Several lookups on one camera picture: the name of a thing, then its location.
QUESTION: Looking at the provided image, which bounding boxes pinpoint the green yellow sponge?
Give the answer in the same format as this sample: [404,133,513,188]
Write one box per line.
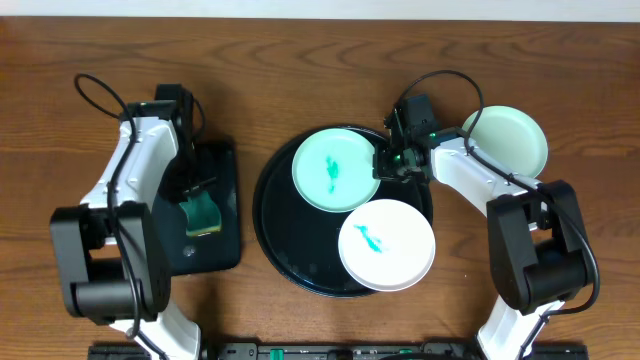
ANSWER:
[179,192,222,237]

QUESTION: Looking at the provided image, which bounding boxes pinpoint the mint green plate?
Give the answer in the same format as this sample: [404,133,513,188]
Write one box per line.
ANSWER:
[291,128,380,213]

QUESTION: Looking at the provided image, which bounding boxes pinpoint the pale green plate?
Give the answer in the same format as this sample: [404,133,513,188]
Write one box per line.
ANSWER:
[470,105,549,178]

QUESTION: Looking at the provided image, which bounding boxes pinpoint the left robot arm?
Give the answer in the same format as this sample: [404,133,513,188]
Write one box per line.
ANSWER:
[50,95,241,359]

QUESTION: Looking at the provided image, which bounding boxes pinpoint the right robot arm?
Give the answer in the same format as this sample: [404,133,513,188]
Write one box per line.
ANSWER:
[373,128,600,359]

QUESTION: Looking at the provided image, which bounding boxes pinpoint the black rectangular tray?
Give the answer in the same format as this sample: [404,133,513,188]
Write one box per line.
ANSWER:
[152,142,241,276]

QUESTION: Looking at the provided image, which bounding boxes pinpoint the black round tray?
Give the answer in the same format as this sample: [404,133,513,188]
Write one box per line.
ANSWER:
[253,126,433,297]

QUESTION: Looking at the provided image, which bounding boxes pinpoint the white plate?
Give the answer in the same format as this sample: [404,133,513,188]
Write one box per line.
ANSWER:
[338,199,436,292]

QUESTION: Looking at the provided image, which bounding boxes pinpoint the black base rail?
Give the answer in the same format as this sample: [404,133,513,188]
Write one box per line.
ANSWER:
[86,342,589,360]

